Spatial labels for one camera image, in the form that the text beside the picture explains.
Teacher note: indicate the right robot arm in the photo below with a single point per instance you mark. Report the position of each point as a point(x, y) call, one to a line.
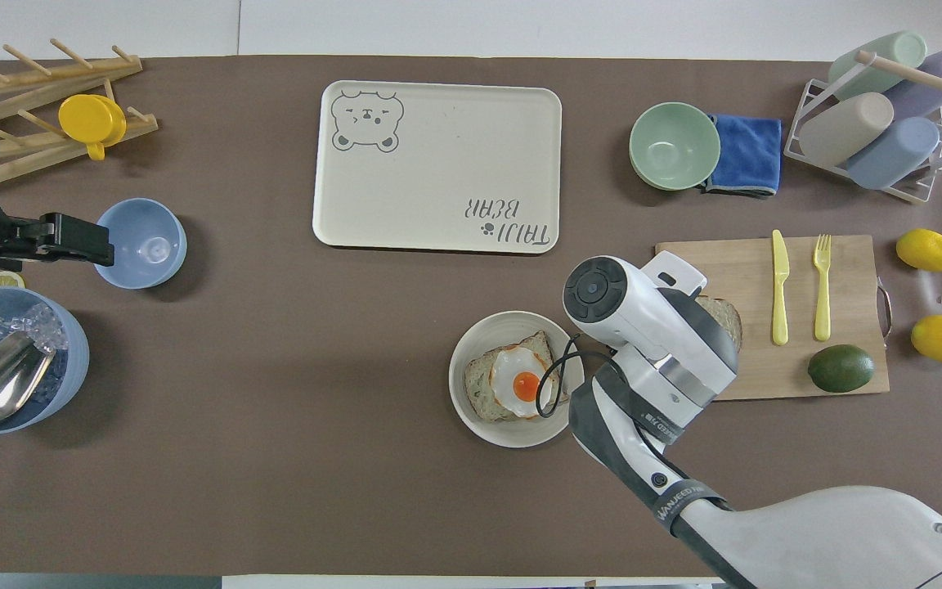
point(806, 528)

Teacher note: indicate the lemon slice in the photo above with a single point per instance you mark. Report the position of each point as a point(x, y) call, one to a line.
point(6, 281)

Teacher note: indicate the clear ice cubes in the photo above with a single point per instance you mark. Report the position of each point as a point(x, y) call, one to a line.
point(33, 323)

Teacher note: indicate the blue ice bucket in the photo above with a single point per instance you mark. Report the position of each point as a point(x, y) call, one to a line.
point(70, 360)

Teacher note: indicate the yellow cup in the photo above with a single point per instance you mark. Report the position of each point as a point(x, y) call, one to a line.
point(88, 119)

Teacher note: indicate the wooden dish rack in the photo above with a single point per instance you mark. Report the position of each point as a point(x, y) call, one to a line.
point(21, 78)

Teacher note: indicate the light blue bowl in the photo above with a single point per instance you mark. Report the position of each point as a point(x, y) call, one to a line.
point(144, 245)

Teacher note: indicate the cream tray with bear print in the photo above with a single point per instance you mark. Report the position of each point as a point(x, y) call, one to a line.
point(438, 164)

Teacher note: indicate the white bowl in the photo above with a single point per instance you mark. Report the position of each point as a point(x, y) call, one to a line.
point(471, 343)

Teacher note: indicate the bread slice under egg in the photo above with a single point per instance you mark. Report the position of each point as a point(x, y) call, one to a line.
point(479, 384)

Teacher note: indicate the fried egg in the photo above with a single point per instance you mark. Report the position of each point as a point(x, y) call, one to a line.
point(516, 380)

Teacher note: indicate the green bowl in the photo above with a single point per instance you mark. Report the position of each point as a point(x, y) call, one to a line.
point(674, 146)

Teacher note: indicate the plain bread slice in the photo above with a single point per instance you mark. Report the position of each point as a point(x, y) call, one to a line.
point(728, 319)

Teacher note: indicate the wooden cutting board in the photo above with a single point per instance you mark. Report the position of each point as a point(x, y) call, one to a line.
point(733, 270)

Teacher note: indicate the blue cloth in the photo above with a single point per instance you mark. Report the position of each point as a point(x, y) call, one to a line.
point(749, 151)

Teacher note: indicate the yellow plastic knife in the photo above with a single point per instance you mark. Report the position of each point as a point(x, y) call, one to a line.
point(780, 286)

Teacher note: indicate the yellow plastic fork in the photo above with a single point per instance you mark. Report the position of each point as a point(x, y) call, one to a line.
point(823, 294)

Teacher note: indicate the green avocado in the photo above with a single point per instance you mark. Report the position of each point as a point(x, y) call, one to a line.
point(841, 368)

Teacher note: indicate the beige tumbler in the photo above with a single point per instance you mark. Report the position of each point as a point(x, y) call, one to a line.
point(847, 129)

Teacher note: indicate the green tumbler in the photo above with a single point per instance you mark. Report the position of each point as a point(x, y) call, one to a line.
point(880, 69)

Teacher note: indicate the grey-blue tumbler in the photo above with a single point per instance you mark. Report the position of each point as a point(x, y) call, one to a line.
point(892, 154)

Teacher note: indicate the purple tumbler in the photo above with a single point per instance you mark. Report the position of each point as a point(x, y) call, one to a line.
point(941, 78)

